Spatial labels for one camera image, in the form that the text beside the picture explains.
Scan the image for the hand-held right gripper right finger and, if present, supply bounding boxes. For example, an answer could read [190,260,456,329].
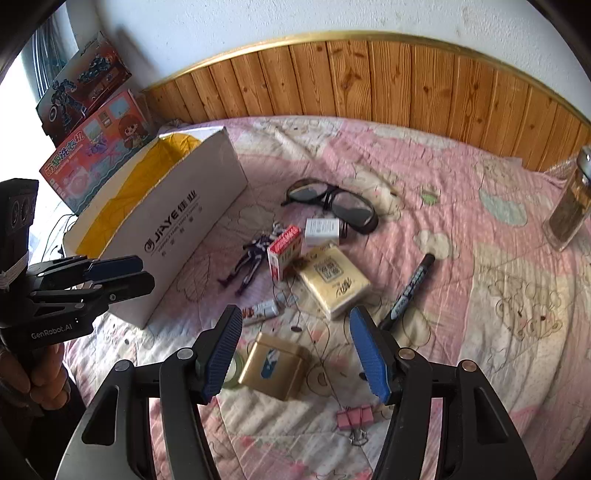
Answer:
[349,305,539,480]

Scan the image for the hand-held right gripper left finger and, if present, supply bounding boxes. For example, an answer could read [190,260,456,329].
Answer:
[55,305,244,480]

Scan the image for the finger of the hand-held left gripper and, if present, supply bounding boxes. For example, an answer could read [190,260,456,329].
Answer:
[28,255,144,291]
[31,271,155,320]

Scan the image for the green tape roll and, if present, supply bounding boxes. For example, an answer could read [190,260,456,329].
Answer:
[222,353,247,391]

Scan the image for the gold tin box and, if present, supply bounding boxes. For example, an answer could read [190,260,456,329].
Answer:
[238,332,311,401]

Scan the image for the pink binder clip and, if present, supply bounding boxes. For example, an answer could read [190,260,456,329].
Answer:
[336,405,374,446]

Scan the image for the black marker pen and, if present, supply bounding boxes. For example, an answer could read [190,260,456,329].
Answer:
[379,253,436,330]

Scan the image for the yellow tissue pack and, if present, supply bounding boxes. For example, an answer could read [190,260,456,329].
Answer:
[295,244,372,320]

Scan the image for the white cardboard box yellow tape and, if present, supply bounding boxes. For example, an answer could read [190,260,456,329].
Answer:
[62,126,249,329]

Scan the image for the purple silver action figure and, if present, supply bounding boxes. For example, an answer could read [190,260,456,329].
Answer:
[218,222,284,297]

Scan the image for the red white staples box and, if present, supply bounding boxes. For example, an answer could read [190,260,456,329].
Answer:
[267,224,303,281]

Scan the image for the white charger plug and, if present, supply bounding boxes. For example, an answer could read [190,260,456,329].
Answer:
[305,218,347,247]

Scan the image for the black frame glasses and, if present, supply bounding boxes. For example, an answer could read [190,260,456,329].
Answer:
[281,178,379,234]

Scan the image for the person's left forearm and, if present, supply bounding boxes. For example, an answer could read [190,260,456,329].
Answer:
[0,392,88,480]

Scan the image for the person's left hand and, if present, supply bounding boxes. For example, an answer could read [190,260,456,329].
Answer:
[0,342,72,407]

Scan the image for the small white wrapped stick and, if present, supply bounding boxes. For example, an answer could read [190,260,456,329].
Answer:
[241,299,281,328]

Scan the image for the pink cartoon toy box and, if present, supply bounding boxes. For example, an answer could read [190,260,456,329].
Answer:
[39,89,155,215]

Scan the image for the dark robot toy box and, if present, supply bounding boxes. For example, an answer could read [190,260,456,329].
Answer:
[36,31,132,141]

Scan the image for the clear glass bottle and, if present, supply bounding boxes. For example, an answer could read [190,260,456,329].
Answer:
[542,145,591,252]

